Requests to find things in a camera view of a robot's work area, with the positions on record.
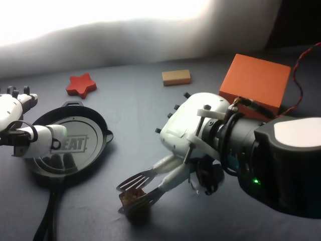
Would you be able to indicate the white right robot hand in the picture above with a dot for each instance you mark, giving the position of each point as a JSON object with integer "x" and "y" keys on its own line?
{"x": 185, "y": 118}

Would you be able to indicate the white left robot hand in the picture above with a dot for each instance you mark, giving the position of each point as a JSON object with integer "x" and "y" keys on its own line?
{"x": 10, "y": 110}

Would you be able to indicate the brown meat chunk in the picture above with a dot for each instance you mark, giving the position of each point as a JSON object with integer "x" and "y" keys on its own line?
{"x": 130, "y": 196}

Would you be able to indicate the black cast iron pan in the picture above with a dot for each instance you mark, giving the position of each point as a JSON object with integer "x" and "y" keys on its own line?
{"x": 96, "y": 130}

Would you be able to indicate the tan wooden rectangular block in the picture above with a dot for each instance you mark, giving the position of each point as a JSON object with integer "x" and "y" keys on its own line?
{"x": 175, "y": 77}

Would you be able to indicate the red star block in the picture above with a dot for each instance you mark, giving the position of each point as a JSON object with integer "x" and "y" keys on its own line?
{"x": 80, "y": 85}

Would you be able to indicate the large orange foam block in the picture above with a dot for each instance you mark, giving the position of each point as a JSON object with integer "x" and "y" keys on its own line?
{"x": 255, "y": 77}

